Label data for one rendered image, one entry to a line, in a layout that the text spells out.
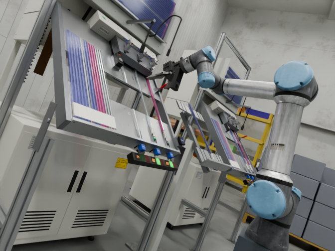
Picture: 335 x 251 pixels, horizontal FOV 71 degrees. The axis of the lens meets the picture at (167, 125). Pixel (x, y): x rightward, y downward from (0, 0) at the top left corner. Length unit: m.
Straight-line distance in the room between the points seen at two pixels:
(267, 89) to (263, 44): 8.71
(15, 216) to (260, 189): 0.80
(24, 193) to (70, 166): 0.43
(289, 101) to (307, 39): 8.95
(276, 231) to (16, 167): 1.07
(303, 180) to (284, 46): 6.61
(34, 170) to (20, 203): 0.12
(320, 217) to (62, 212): 3.25
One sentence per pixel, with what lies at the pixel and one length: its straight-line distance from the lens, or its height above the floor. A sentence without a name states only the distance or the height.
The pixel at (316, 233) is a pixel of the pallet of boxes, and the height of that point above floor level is 0.28.
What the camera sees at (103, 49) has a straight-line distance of 1.38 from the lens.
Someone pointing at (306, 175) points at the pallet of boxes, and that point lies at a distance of 3.81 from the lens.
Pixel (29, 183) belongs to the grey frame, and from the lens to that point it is 0.92.
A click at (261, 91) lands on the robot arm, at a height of 1.11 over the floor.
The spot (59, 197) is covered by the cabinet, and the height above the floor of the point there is 0.30.
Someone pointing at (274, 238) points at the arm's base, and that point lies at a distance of 0.98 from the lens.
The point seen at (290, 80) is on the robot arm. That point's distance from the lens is 0.89.
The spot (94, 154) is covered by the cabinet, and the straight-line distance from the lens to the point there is 1.36.
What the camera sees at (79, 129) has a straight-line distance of 0.92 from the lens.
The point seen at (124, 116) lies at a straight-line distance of 1.12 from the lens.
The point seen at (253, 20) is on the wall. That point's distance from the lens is 10.34.
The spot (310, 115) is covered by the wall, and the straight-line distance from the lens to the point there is 8.87.
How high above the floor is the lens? 0.79
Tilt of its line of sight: 2 degrees up
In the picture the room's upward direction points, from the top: 21 degrees clockwise
